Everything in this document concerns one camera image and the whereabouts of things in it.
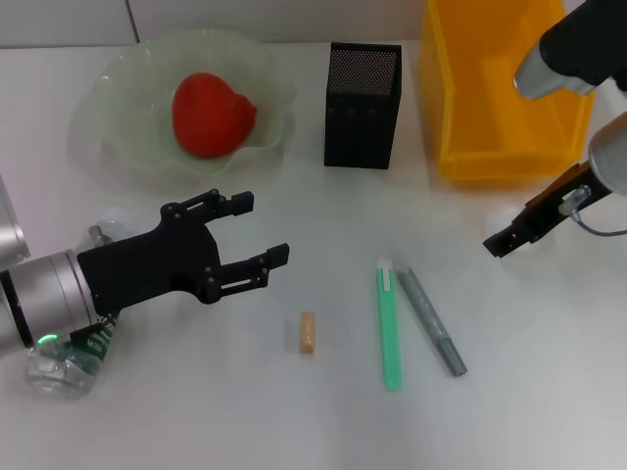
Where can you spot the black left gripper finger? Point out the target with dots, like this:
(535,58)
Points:
(245,274)
(220,205)

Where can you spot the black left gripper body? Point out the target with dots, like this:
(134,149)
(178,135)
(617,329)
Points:
(147,269)

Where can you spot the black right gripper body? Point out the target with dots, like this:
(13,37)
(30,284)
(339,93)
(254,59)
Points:
(563,201)

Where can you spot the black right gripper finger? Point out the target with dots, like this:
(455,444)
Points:
(509,240)

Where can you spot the tan eraser block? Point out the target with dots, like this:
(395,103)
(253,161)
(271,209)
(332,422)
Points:
(307,333)

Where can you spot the grey marker pen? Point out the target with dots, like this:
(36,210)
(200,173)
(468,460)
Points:
(431,323)

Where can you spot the clear water bottle green label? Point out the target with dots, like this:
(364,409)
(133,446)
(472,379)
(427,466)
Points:
(54,372)

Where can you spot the green pen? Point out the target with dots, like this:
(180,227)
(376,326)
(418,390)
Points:
(390,323)

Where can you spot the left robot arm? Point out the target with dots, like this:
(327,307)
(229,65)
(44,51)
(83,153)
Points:
(44,298)

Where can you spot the red-orange round fruit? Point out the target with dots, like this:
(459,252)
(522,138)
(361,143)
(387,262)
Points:
(210,117)

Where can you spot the pale green glass fruit plate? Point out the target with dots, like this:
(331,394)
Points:
(137,98)

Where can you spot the black mesh pen holder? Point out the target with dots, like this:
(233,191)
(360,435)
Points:
(360,122)

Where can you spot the yellow plastic bin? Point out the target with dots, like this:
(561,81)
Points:
(490,122)

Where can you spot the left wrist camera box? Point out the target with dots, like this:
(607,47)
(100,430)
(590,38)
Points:
(10,220)

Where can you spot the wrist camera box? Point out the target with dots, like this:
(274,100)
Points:
(573,44)
(10,220)

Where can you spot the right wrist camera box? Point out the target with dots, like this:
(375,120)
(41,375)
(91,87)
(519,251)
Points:
(573,44)

